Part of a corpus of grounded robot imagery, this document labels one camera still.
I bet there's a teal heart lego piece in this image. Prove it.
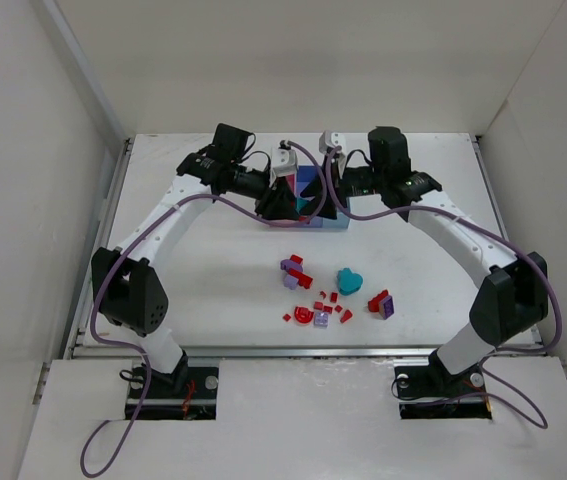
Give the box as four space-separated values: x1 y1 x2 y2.
336 268 363 296

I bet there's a purple square lego brick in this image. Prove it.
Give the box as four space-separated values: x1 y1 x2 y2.
378 295 395 320

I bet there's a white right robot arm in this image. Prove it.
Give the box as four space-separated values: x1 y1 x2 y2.
302 127 549 387

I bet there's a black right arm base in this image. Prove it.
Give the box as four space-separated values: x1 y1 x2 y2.
391 355 492 420

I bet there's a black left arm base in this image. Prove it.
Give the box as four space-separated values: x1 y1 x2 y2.
119 364 219 421

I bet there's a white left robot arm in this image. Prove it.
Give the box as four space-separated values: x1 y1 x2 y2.
91 124 299 381

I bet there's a three-compartment colour sorting tray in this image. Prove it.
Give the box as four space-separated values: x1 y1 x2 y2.
291 165 350 230

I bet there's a red lego brick upper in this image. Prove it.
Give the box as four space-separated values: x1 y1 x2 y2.
280 255 303 270

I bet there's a red lego brick lower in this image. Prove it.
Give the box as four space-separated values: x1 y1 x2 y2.
285 270 313 289

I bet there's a light purple lego piece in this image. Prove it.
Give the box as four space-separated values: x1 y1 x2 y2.
283 275 299 290

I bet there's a red wedge lego piece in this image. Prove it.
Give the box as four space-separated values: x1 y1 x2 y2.
340 309 353 323

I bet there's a red round horseshoe lego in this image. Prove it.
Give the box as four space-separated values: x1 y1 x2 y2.
293 306 314 325

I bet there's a lilac square lego plate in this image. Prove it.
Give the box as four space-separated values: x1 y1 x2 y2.
314 312 330 328

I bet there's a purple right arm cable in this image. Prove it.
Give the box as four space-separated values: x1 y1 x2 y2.
323 147 562 430

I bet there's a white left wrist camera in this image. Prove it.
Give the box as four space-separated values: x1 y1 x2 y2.
269 146 298 188

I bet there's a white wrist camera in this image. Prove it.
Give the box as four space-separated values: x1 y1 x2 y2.
269 146 298 188
319 130 347 169

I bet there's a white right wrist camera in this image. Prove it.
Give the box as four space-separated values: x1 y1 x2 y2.
319 130 347 169

